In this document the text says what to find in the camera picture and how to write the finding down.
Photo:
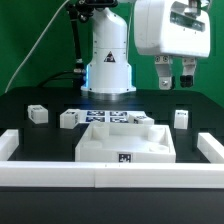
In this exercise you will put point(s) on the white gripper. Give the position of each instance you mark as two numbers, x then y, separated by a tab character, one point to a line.
154	35

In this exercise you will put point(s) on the white square table top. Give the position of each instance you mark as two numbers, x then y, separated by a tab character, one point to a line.
126	143

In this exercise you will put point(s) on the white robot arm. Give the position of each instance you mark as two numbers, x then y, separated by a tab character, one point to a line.
109	75

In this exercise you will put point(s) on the blue marker tag sheet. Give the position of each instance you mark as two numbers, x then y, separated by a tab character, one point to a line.
87	116

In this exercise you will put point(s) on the white U-shaped fence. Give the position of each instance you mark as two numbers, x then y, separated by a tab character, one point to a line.
103	175

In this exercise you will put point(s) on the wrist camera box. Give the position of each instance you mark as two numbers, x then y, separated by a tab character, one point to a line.
186	14

